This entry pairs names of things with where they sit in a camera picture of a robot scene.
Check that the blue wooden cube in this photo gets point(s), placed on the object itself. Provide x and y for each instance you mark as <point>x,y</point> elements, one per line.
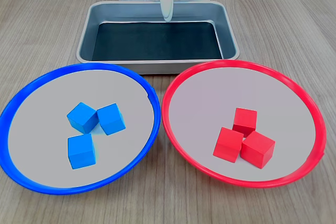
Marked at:
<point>81,151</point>
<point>82,116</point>
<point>111,119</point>

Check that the red wooden cube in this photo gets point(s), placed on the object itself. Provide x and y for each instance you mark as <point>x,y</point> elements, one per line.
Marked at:
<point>258,150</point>
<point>227,144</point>
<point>245,119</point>

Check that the black tray mat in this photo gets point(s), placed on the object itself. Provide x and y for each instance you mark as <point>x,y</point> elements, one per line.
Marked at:
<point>157,43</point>

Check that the steel tray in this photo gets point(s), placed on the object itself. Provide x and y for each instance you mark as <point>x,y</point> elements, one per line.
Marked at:
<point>88,32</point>

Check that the red-rimmed white plate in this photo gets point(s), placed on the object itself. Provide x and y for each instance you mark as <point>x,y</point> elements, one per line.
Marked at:
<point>197,103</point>

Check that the blue-rimmed white plate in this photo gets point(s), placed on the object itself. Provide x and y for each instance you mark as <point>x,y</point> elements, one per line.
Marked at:
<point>39,129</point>

